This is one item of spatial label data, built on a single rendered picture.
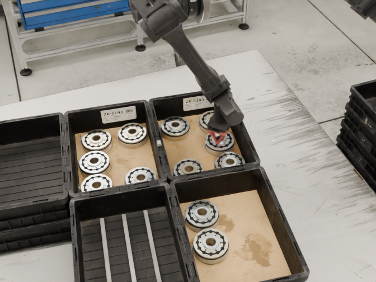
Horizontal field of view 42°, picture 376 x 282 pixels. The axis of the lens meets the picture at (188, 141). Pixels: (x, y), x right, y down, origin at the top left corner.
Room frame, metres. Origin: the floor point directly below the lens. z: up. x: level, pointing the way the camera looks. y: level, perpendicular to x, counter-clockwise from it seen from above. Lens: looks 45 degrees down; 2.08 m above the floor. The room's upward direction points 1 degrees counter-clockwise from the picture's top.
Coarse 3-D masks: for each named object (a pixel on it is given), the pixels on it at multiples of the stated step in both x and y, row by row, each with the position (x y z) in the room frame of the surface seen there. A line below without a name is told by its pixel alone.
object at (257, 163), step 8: (168, 96) 1.39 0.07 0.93; (176, 96) 1.39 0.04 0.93; (184, 96) 1.39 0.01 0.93; (152, 104) 1.35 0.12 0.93; (152, 112) 1.30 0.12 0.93; (248, 136) 1.18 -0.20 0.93; (248, 144) 1.14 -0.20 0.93; (256, 152) 1.10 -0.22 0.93; (256, 160) 1.07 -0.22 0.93; (168, 168) 1.04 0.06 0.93; (224, 168) 1.04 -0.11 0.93; (232, 168) 1.03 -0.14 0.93; (168, 176) 1.01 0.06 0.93; (176, 176) 1.01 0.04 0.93; (184, 176) 1.01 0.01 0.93; (192, 176) 1.01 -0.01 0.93
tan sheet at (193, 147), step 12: (192, 120) 1.37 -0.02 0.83; (192, 132) 1.31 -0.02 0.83; (168, 144) 1.25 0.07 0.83; (180, 144) 1.24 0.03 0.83; (192, 144) 1.24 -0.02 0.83; (204, 144) 1.24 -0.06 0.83; (168, 156) 1.19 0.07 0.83; (180, 156) 1.19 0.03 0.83; (192, 156) 1.19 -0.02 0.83; (204, 156) 1.18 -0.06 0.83; (216, 156) 1.18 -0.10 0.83; (204, 168) 1.13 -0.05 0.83
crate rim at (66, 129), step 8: (112, 104) 1.35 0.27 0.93; (120, 104) 1.35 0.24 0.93; (128, 104) 1.35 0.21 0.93; (136, 104) 1.36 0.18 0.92; (144, 104) 1.35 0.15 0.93; (72, 112) 1.31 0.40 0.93; (80, 112) 1.32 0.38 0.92; (64, 120) 1.27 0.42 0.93; (152, 120) 1.26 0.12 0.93; (64, 128) 1.23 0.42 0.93; (152, 128) 1.22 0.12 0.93; (152, 136) 1.19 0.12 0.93; (160, 152) 1.11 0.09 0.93; (160, 160) 1.09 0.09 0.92; (160, 168) 1.04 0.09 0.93; (72, 176) 1.01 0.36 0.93; (72, 184) 0.98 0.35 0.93; (128, 184) 0.98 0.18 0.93; (136, 184) 0.98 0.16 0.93; (144, 184) 0.98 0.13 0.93; (72, 192) 0.95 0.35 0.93; (80, 192) 0.95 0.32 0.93; (88, 192) 0.95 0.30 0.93; (96, 192) 0.95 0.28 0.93
